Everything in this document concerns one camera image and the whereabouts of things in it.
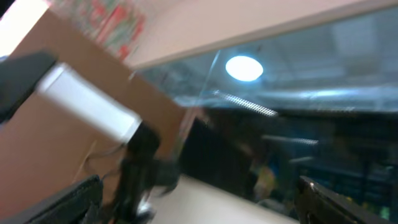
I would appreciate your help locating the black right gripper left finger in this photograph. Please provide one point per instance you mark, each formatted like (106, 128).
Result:
(79, 203)

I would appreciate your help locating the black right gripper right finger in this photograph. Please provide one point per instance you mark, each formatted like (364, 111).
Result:
(314, 203)

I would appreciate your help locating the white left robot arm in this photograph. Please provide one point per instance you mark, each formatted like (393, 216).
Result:
(139, 171)

